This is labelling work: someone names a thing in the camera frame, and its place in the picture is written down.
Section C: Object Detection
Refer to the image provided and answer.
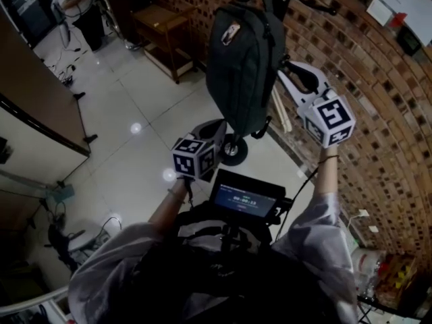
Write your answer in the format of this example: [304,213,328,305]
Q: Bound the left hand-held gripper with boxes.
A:
[172,119,227,182]

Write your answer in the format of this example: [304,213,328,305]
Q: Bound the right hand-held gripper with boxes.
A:
[277,61,357,149]

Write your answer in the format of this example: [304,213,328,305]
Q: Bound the dark grey backpack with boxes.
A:
[205,0,288,140]

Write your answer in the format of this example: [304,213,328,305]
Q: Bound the person's right forearm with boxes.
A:
[313,144,341,199]

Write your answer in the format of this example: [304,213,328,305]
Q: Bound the person's left forearm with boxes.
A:
[147,177,189,226]

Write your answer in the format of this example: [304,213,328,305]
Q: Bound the black coat stand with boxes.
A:
[219,0,339,167]

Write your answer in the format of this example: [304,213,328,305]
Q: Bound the white plastic strips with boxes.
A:
[272,86,294,135]

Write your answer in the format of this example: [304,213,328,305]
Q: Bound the thin left wrist band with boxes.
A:
[167,188,186,205]

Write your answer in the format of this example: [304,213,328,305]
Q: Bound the black chest-mounted monitor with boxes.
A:
[208,168,292,221]

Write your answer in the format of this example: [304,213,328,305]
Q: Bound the small picture badge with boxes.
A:
[220,23,242,46]

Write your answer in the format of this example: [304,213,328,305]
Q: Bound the black chest harness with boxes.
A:
[175,200,275,257]

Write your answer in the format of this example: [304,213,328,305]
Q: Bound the wooden shelf trolley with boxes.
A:
[131,5,200,84]

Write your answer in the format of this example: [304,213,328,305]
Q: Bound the person's grey shirt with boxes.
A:
[67,190,359,324]

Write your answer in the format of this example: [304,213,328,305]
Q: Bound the teal floor box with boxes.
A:
[47,184,76,203]

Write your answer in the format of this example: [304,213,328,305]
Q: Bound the white round stool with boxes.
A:
[67,227,111,260]

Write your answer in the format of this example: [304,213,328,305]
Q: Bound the brown and white partition counter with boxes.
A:
[0,11,92,182]

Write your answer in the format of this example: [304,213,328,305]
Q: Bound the wrapped pack of plastic bottles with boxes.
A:
[350,247,389,297]

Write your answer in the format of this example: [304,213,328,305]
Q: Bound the black desktop holder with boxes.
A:
[0,136,15,164]

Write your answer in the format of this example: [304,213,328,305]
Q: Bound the cardboard box with yellow items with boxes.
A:
[377,254,420,311]

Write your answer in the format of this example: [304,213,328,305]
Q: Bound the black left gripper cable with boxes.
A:
[183,176,196,209]

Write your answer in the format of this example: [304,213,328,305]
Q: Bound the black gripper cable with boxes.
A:
[183,176,196,209]
[275,167,321,243]

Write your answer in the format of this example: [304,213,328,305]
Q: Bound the small white wall paper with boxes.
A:
[365,0,395,27]

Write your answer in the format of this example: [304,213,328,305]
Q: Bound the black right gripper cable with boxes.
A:
[275,167,321,243]

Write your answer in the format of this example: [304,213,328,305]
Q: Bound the black wall device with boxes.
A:
[396,26,423,56]

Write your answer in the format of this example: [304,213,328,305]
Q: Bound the large white wall paper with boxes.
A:
[367,0,432,47]

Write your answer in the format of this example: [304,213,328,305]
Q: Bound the metal frame cart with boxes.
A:
[90,0,143,51]

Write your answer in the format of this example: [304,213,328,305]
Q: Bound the black floor cables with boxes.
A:
[47,45,82,88]

